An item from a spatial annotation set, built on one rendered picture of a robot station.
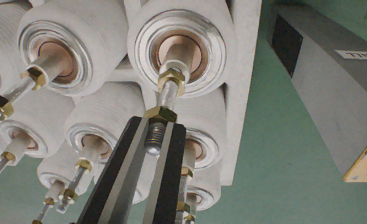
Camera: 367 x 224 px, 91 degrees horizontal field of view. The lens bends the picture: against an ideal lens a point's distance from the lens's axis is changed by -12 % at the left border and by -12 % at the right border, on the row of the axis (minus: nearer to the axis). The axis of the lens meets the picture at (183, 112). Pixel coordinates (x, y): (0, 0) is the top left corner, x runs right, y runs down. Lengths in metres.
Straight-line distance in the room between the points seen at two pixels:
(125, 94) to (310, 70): 0.23
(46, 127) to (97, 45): 0.16
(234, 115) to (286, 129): 0.32
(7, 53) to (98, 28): 0.11
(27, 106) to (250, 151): 0.55
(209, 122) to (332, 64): 0.13
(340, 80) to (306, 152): 0.50
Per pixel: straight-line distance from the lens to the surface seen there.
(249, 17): 0.24
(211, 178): 0.32
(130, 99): 0.29
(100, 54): 0.20
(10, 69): 0.28
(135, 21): 0.17
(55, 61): 0.20
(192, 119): 0.22
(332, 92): 0.22
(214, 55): 0.17
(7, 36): 0.29
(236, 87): 0.27
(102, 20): 0.22
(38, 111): 0.33
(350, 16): 0.50
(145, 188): 0.35
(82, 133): 0.27
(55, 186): 0.42
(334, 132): 0.22
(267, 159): 0.68
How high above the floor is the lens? 0.41
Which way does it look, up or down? 50 degrees down
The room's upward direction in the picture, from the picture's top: 170 degrees counter-clockwise
